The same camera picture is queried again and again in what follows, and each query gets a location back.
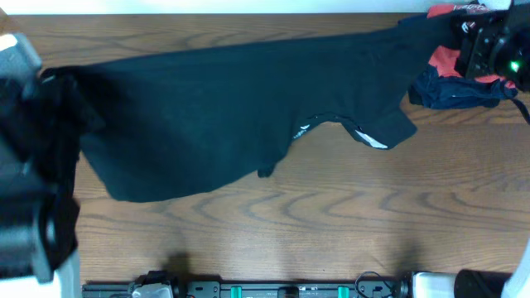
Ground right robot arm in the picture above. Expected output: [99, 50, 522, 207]
[393, 1, 529, 298]

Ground red printed t-shirt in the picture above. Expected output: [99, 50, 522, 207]
[426, 1, 529, 78]

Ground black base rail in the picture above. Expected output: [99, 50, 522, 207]
[81, 279, 413, 298]

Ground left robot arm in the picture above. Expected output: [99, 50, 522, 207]
[1, 32, 94, 297]

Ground black pants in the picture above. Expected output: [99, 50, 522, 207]
[44, 15, 455, 202]

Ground folded navy garment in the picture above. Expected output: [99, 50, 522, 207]
[408, 65, 520, 110]

